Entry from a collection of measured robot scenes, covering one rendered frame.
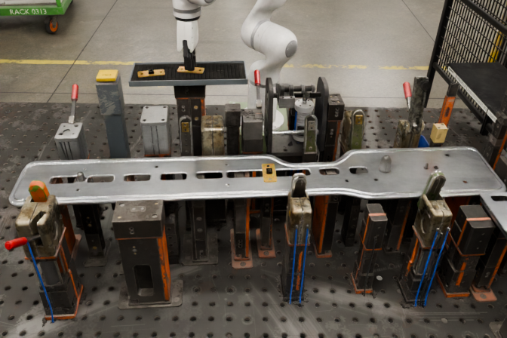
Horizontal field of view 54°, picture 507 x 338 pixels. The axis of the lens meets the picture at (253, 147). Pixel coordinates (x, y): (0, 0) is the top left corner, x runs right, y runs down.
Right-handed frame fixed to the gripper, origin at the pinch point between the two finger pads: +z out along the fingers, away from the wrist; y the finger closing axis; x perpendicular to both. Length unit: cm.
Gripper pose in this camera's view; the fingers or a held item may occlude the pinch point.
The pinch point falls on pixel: (190, 62)
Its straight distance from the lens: 162.1
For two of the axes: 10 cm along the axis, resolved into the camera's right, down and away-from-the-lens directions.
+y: -1.1, 5.7, -8.2
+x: 9.9, 0.8, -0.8
